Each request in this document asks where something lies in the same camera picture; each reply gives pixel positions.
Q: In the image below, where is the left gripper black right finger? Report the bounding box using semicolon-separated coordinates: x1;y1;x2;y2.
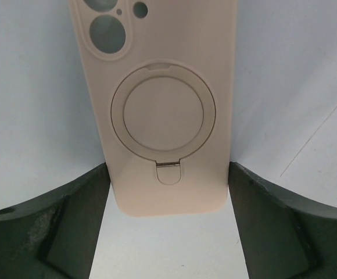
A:
228;162;337;278

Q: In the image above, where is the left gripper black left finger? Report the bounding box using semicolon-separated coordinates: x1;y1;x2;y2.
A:
0;163;110;278

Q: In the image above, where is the beige phone case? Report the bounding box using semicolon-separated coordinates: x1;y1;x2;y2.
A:
68;1;238;217

